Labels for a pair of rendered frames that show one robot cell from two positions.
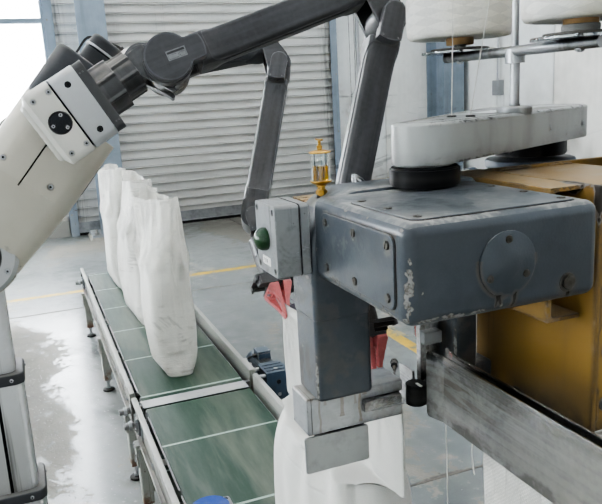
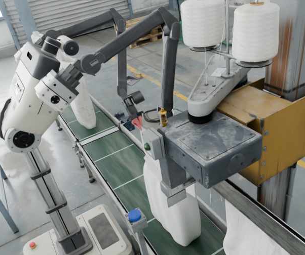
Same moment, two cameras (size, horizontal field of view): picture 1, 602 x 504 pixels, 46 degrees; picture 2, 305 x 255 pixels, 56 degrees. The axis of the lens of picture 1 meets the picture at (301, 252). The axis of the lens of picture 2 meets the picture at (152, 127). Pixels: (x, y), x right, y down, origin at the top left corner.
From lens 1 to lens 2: 0.43 m
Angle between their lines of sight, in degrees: 20
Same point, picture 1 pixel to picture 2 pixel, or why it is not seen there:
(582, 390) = (255, 175)
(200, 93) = not seen: outside the picture
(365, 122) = (168, 72)
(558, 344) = not seen: hidden behind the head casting
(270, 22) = (127, 39)
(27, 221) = (42, 124)
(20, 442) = (54, 190)
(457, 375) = not seen: hidden behind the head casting
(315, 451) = (170, 201)
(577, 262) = (257, 154)
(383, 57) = (173, 44)
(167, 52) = (90, 62)
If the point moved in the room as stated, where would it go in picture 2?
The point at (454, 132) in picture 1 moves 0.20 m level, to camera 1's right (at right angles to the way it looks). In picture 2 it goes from (211, 102) to (266, 90)
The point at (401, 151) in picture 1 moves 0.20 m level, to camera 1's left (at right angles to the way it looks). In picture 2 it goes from (192, 111) to (136, 123)
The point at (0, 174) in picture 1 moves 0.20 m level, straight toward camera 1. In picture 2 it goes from (30, 112) to (40, 130)
